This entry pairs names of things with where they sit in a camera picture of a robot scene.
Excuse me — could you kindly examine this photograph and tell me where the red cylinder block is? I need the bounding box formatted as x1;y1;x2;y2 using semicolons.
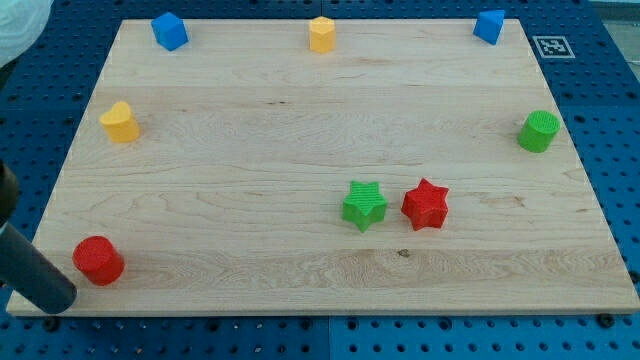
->
72;236;125;286

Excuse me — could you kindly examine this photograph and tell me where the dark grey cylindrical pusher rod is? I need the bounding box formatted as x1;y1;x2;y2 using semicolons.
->
1;223;77;314

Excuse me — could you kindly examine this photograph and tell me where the blue cube block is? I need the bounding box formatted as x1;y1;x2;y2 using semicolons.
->
151;12;189;51

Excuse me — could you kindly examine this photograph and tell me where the white fiducial marker tag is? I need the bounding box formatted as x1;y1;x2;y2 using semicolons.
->
533;35;575;59

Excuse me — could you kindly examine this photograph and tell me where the blue triangular prism block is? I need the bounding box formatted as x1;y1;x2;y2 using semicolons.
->
473;9;506;45

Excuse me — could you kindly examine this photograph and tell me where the green cylinder block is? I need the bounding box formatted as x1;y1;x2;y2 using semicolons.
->
517;110;560;153

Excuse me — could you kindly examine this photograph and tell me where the yellow hexagon block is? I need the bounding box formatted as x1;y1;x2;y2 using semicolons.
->
309;16;336;53

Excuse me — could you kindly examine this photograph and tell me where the green star block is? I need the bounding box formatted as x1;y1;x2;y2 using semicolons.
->
342;180;388;233

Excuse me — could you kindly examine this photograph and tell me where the white cloth object corner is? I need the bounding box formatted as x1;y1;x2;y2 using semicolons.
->
1;0;53;67

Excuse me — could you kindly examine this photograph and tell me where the yellow heart block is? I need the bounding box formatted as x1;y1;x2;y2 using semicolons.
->
99;101;140;143

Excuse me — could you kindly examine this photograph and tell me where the light wooden board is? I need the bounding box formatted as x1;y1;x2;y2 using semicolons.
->
33;19;639;317

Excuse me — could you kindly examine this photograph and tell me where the red star block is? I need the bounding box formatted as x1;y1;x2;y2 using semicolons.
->
401;178;449;231

